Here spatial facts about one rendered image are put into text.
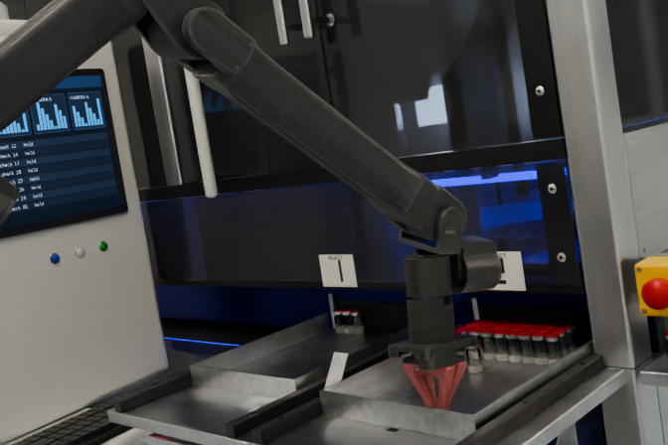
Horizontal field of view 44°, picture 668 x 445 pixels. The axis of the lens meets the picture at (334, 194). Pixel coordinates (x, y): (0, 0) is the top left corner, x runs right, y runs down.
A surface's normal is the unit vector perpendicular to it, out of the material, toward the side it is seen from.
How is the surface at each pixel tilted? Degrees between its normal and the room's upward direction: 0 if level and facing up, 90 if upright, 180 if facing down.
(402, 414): 90
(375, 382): 90
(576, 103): 90
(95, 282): 90
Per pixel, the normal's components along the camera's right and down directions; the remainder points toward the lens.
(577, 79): -0.68, 0.16
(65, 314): 0.81, -0.08
